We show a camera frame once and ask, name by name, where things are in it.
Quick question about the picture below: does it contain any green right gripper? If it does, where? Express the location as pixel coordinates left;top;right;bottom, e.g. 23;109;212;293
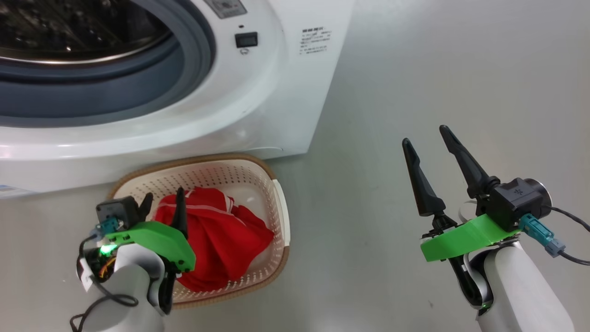
402;124;522;263

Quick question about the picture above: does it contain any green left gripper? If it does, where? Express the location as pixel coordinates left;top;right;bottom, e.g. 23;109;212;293
105;187;196;273

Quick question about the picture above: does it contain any red garment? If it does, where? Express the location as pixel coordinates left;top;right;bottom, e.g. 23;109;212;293
153;186;276;293

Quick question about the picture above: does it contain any cream perforated laundry basket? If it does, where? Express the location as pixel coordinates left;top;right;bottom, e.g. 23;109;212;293
107;153;291;309

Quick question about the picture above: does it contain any white front-load washing machine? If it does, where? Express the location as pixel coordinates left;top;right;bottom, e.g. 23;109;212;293
0;0;355;199

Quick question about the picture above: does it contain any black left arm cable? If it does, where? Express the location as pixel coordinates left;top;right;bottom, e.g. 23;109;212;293
69;235;139;332

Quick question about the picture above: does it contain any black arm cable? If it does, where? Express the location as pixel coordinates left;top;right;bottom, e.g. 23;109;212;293
69;235;139;332
519;205;590;267

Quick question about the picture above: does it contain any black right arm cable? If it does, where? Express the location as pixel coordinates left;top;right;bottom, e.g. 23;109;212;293
519;205;590;267

